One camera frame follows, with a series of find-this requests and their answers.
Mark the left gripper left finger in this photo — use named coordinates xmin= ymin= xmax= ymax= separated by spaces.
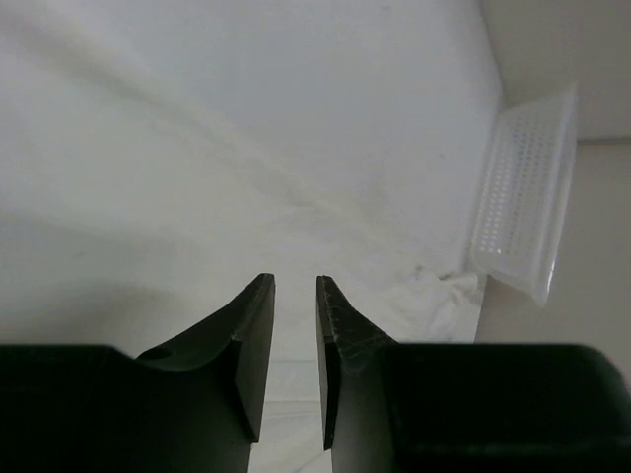
xmin=1 ymin=274 xmax=275 ymax=472

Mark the white plastic basket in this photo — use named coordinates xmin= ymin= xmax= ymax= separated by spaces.
xmin=470 ymin=83 xmax=578 ymax=305

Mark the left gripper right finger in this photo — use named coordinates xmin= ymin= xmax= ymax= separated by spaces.
xmin=316 ymin=276 xmax=630 ymax=472

